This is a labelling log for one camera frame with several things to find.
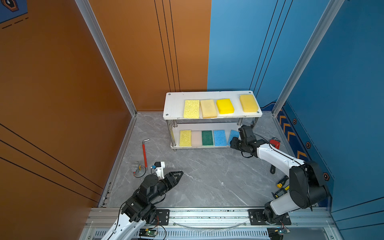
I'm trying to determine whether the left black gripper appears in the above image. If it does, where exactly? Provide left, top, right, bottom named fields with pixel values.
left=148, top=170, right=183, bottom=204

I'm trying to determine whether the blue cellulose sponge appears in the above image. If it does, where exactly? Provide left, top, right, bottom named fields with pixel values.
left=228, top=130, right=239, bottom=146
left=214, top=130, right=227, bottom=147

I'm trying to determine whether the green scouring sponge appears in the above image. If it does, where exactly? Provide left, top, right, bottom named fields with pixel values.
left=202, top=131, right=214, bottom=147

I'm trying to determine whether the golden yellow sponge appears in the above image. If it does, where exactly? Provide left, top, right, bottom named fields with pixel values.
left=239, top=94, right=259, bottom=113

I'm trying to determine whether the bright yellow foam sponge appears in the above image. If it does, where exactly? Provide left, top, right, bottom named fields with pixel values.
left=216, top=99, right=235, bottom=115

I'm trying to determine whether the beige foam sponge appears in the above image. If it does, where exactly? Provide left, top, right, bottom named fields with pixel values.
left=191, top=131, right=203, bottom=148

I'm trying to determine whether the pale yellow orange-backed sponge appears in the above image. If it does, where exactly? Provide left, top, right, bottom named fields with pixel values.
left=200, top=99, right=217, bottom=119

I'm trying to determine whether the light yellow cellulose sponge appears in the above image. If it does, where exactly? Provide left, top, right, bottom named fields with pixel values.
left=183, top=100, right=200, bottom=119

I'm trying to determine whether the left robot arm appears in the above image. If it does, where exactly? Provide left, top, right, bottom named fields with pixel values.
left=103, top=171, right=184, bottom=240

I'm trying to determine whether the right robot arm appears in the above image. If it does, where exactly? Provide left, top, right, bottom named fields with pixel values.
left=230, top=125, right=331, bottom=225

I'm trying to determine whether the white two-tier shelf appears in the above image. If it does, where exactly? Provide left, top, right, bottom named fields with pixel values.
left=163, top=91, right=263, bottom=150

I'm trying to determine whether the red pipe wrench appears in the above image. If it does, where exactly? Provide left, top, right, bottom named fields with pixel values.
left=269, top=138, right=281, bottom=150

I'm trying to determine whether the black yellow screwdriver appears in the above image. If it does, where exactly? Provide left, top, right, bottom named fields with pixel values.
left=277, top=176, right=289, bottom=189

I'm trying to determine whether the yellow black caliper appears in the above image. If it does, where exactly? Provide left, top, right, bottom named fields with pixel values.
left=272, top=186, right=290, bottom=199

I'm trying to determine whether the left green circuit board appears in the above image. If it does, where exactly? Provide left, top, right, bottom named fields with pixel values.
left=139, top=229, right=158, bottom=239

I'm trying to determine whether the green circuit board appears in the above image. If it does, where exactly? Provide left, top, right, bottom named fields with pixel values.
left=139, top=229, right=158, bottom=239
left=267, top=228, right=291, bottom=240

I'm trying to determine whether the right green circuit board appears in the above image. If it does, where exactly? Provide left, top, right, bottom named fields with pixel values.
left=267, top=228, right=291, bottom=240

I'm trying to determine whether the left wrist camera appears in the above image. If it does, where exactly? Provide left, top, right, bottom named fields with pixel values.
left=151, top=162, right=165, bottom=180

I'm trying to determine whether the red handled hex key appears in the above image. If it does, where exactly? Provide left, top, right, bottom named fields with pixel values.
left=142, top=139, right=150, bottom=170

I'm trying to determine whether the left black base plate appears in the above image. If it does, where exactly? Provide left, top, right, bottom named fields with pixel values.
left=150, top=209, right=170, bottom=226

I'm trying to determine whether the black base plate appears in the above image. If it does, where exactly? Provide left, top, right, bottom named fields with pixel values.
left=150, top=209, right=170, bottom=226
left=248, top=209, right=292, bottom=226

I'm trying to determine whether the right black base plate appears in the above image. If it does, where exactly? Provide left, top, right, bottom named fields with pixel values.
left=248, top=209, right=292, bottom=226

